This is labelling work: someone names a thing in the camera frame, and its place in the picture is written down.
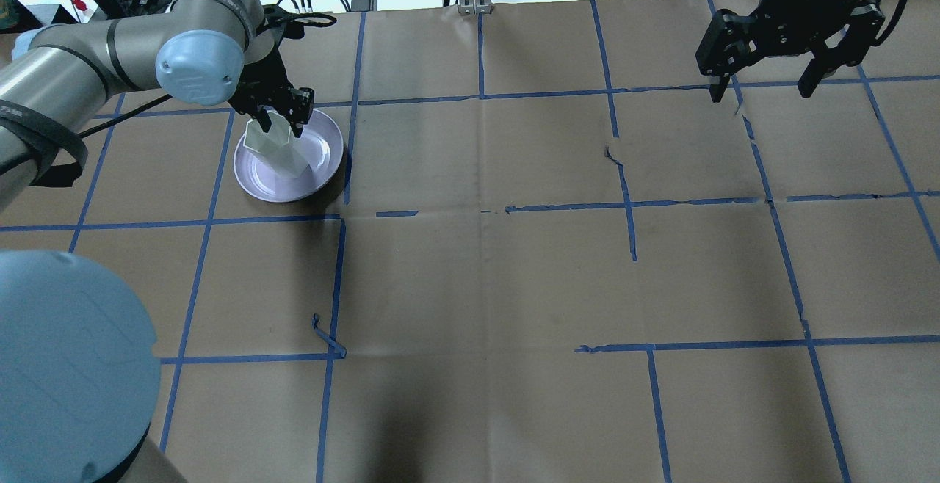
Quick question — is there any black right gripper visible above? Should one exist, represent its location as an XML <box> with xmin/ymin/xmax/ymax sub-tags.
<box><xmin>695</xmin><ymin>0</ymin><xmax>886</xmax><ymax>103</ymax></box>

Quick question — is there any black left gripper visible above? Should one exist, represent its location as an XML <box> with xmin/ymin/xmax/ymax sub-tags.
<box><xmin>229</xmin><ymin>49</ymin><xmax>314</xmax><ymax>139</ymax></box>

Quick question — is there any white faceted cup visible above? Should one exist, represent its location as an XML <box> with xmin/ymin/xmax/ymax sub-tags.
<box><xmin>244</xmin><ymin>112</ymin><xmax>309</xmax><ymax>178</ymax></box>

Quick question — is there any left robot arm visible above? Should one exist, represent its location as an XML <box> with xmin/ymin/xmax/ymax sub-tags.
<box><xmin>1</xmin><ymin>0</ymin><xmax>314</xmax><ymax>482</ymax></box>

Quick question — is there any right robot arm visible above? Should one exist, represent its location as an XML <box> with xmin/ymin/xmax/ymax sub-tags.
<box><xmin>695</xmin><ymin>0</ymin><xmax>908</xmax><ymax>103</ymax></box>

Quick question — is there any lilac plate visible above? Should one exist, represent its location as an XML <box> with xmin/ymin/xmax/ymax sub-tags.
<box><xmin>233</xmin><ymin>109</ymin><xmax>344</xmax><ymax>204</ymax></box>

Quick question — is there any brown paper table cover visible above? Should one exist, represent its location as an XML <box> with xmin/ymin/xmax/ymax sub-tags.
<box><xmin>2</xmin><ymin>0</ymin><xmax>938</xmax><ymax>482</ymax></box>

